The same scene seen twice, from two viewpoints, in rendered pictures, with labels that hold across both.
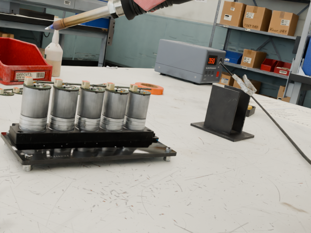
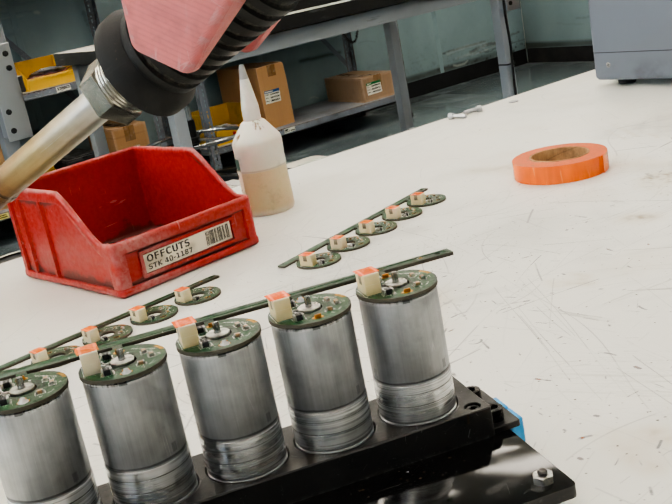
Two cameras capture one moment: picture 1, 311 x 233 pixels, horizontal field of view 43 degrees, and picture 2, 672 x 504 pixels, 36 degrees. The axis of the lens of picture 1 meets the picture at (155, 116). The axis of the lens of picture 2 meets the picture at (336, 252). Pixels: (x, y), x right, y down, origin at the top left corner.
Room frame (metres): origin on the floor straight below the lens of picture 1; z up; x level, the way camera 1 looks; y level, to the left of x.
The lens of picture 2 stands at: (0.14, -0.07, 0.91)
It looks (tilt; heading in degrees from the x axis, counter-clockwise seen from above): 16 degrees down; 22
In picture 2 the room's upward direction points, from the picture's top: 11 degrees counter-clockwise
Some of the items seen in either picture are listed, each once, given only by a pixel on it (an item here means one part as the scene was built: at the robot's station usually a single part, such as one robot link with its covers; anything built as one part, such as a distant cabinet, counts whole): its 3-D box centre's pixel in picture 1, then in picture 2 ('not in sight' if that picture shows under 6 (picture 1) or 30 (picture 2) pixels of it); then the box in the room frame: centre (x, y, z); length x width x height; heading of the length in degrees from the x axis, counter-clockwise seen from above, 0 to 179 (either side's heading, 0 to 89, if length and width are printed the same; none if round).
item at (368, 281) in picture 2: (134, 87); (370, 280); (0.41, 0.03, 0.82); 0.01 x 0.01 x 0.01; 37
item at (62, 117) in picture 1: (63, 111); (142, 439); (0.36, 0.09, 0.79); 0.02 x 0.02 x 0.05
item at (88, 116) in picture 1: (89, 112); (235, 411); (0.38, 0.07, 0.79); 0.02 x 0.02 x 0.05
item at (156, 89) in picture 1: (149, 88); (560, 163); (0.78, 0.02, 0.76); 0.06 x 0.06 x 0.01
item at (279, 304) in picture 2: (111, 86); (282, 305); (0.39, 0.05, 0.82); 0.01 x 0.01 x 0.01; 37
